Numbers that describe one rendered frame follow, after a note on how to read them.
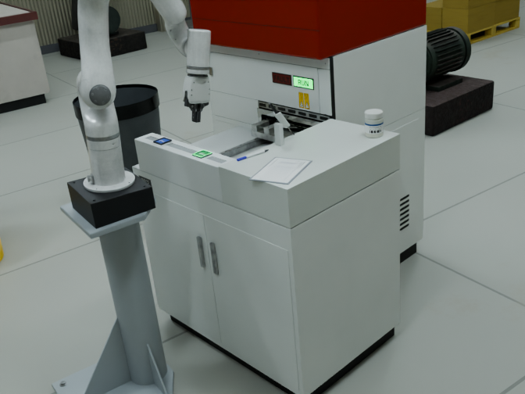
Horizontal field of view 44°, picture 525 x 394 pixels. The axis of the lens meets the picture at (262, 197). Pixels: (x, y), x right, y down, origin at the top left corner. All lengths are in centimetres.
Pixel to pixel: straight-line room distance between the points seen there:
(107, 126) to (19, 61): 502
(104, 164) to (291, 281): 79
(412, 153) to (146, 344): 157
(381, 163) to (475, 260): 126
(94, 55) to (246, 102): 104
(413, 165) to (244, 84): 94
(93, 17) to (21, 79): 512
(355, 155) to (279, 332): 72
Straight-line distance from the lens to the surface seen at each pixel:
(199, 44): 237
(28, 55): 735
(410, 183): 336
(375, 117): 248
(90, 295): 360
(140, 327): 271
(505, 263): 360
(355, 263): 253
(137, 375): 286
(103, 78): 227
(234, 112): 321
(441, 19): 844
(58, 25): 1034
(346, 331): 264
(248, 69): 305
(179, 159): 254
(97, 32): 228
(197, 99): 240
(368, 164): 242
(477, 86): 572
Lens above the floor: 184
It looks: 25 degrees down
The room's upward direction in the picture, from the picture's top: 6 degrees counter-clockwise
